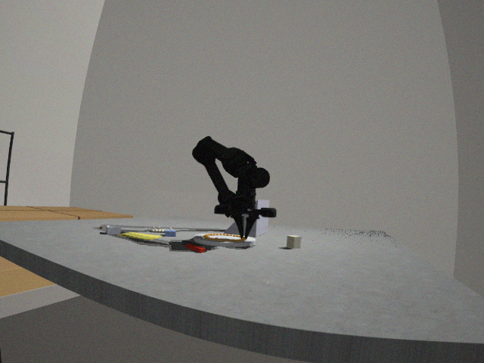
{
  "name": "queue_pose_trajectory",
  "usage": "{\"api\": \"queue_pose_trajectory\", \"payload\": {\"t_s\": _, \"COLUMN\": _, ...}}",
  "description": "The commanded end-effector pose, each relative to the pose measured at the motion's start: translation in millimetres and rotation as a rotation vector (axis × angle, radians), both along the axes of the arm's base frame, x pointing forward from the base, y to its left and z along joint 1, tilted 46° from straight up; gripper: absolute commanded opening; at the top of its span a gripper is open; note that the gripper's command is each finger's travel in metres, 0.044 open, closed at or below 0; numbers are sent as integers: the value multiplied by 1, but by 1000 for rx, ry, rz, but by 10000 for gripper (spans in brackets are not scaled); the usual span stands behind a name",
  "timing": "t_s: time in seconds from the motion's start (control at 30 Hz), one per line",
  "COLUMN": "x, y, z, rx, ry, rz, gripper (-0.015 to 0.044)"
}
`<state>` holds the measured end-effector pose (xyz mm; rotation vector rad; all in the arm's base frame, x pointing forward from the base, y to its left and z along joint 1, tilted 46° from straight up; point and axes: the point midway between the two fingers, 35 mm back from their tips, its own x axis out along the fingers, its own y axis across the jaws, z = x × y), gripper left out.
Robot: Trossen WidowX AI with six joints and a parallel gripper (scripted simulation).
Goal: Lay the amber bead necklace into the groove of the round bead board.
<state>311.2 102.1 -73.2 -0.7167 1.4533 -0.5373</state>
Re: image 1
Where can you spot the cream cube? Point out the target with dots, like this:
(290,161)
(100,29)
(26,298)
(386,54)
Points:
(293,241)

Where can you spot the yellow flat rectangular sheet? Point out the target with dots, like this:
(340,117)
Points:
(140,236)

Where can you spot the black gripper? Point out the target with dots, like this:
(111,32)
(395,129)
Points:
(253,215)

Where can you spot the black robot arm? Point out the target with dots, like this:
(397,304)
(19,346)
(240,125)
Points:
(234,162)

